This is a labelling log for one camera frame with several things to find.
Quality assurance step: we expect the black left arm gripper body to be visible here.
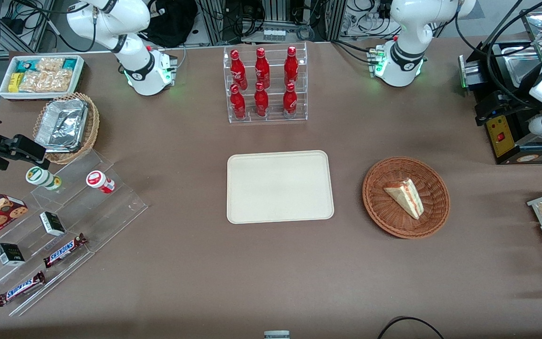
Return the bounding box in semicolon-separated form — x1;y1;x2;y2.
506;71;542;113

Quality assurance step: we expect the triangular sandwich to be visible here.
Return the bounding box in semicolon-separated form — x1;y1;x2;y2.
383;178;424;220

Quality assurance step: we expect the oval light wicker basket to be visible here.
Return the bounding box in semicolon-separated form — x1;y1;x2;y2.
32;92;100;165

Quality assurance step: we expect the round brown wicker basket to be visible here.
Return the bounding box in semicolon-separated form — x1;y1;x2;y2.
362;156;451;239

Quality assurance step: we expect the beige rectangular serving tray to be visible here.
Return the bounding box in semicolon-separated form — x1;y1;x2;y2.
226;150;335;225

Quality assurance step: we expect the black glass food warmer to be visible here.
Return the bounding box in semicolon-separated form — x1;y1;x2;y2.
458;5;542;165

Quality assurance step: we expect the steel warmer pan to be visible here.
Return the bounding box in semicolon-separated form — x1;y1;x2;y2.
502;46;542;88

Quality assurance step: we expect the green lid white cup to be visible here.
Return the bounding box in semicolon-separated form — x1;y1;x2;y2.
25;166;63;191

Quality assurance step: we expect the silver foil container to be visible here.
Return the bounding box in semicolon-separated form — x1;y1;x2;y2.
34;98;89;153

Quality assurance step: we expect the white rectangular snack bin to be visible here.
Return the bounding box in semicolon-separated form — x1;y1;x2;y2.
0;55;85;100

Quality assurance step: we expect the clear cracker bag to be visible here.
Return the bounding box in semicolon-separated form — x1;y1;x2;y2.
36;57;64;73
18;70;73;93

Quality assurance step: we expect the small black carton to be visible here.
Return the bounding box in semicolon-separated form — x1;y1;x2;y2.
40;211;66;237
0;243;26;266

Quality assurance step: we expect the red lid white cup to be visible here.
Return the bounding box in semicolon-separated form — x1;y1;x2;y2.
86;170;116;194

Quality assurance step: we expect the brown snickers bar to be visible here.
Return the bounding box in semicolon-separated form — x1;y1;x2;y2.
43;233;88;269
0;271;47;307

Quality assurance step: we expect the clear acrylic stepped display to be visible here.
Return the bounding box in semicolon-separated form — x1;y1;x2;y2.
0;150;148;317

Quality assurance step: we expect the black fabric bag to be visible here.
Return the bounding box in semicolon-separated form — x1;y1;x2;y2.
139;0;199;48

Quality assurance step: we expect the red cola bottle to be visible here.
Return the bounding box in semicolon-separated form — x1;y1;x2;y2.
254;81;270;117
284;46;299;88
230;49;248;90
283;82;298;118
255;47;271;89
230;84;247;120

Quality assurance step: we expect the clear acrylic bottle rack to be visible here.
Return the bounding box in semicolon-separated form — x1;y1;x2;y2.
223;41;308;124

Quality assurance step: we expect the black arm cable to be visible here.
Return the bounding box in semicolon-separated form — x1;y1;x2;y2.
454;0;542;109

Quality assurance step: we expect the black floor cable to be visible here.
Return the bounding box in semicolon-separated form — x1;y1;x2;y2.
377;316;446;339

